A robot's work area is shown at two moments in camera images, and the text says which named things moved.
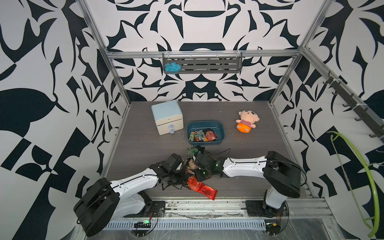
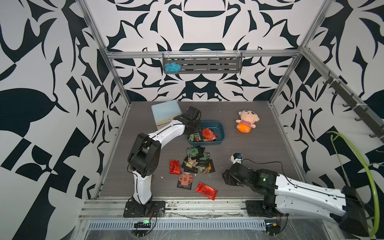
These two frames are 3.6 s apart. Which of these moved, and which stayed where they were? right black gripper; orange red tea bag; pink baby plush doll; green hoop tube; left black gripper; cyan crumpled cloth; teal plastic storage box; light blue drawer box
Moved: orange red tea bag; left black gripper; right black gripper
Stayed: teal plastic storage box; cyan crumpled cloth; pink baby plush doll; light blue drawer box; green hoop tube
